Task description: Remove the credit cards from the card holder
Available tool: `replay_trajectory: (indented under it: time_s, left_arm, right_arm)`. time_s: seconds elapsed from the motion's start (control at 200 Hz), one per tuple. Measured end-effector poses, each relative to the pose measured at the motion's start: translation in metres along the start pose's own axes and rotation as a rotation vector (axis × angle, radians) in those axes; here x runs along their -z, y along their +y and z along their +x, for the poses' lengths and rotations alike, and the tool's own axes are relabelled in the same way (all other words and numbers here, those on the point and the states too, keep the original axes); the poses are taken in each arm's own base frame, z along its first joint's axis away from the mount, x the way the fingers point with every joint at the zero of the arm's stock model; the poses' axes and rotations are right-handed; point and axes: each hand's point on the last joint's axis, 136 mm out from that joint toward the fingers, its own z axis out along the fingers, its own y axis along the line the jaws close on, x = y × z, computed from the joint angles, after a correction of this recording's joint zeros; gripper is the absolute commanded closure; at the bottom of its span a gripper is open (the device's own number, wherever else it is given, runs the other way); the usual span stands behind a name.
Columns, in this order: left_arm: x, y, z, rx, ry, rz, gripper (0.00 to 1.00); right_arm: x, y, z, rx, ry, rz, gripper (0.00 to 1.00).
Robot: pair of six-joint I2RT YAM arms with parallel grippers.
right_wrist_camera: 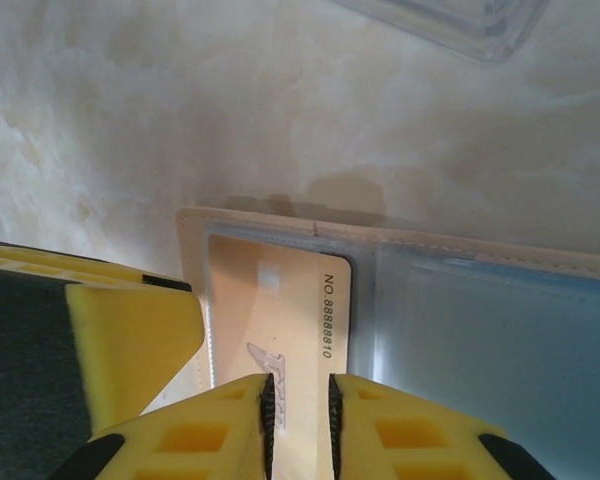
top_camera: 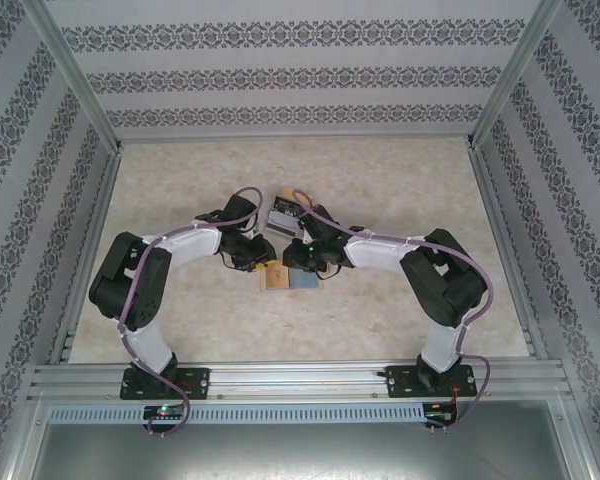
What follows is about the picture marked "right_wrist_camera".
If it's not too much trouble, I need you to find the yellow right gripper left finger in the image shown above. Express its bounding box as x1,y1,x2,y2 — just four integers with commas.
49,372,276,480

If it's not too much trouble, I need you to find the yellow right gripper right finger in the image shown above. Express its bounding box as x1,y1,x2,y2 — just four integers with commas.
327,372,556,480

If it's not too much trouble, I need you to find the beige card holder wallet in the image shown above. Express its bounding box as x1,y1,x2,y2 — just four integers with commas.
174,207,600,480

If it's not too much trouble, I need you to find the gold card with number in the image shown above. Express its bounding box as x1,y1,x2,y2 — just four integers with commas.
207,234,354,480

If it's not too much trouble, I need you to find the clear acrylic card box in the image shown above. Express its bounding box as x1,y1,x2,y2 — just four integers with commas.
337,0,549,65

